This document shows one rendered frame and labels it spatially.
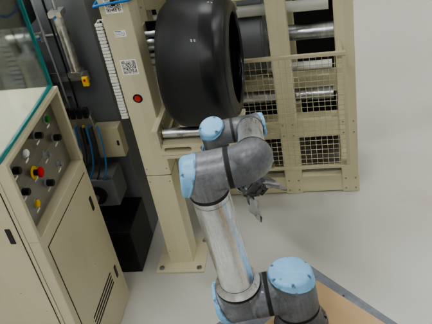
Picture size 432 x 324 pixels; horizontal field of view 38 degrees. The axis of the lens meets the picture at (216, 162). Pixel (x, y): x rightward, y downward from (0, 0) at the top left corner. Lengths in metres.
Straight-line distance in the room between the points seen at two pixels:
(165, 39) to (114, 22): 0.26
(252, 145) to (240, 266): 0.44
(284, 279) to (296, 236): 1.47
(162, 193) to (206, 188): 1.51
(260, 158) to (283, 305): 0.61
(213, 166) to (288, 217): 2.04
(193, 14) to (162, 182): 0.93
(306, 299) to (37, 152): 1.20
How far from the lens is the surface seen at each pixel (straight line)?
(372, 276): 3.31
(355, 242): 3.48
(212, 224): 1.78
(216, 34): 2.54
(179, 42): 2.55
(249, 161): 1.66
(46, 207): 2.65
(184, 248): 3.41
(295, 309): 2.13
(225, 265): 1.93
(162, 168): 3.07
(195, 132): 2.82
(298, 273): 2.09
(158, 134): 2.83
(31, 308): 2.80
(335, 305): 2.34
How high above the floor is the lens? 2.41
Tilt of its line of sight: 35 degrees down
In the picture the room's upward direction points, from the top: 11 degrees counter-clockwise
